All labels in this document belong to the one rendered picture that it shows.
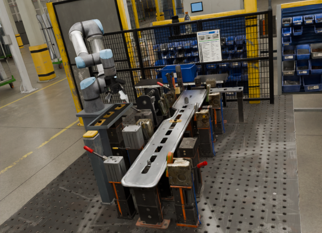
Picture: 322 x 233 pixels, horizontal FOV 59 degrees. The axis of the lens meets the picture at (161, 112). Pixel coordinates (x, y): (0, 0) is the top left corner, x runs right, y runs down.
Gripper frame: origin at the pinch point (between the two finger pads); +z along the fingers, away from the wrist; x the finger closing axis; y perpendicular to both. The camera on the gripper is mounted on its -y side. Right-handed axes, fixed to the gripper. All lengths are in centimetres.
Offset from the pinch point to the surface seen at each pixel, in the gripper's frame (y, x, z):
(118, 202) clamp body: 49, 21, 38
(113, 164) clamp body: 48, 25, 14
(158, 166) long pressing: 39, 44, 19
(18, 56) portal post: -382, -575, 18
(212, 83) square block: -87, 38, 15
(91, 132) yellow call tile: 37.1, 5.1, 3.1
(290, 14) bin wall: -245, 92, -18
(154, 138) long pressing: 11.1, 27.8, 19.1
